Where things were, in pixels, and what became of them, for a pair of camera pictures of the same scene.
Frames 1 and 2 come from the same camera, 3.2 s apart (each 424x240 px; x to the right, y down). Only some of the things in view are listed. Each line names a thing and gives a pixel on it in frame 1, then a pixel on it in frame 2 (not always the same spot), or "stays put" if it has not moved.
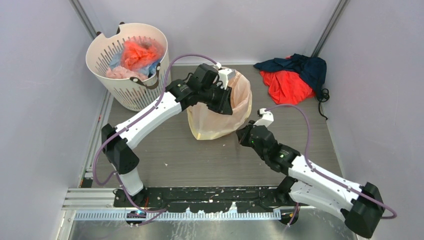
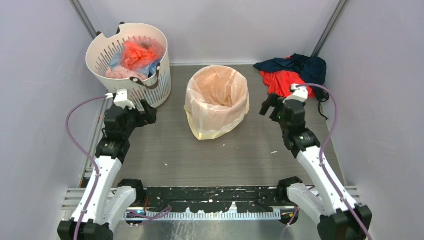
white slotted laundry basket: (130, 66) stays put
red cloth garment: (286, 87) stays put
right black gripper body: (246, 139) -> (283, 122)
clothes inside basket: (120, 72) stays put
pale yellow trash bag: (205, 122) stays put
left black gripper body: (215, 97) -> (130, 115)
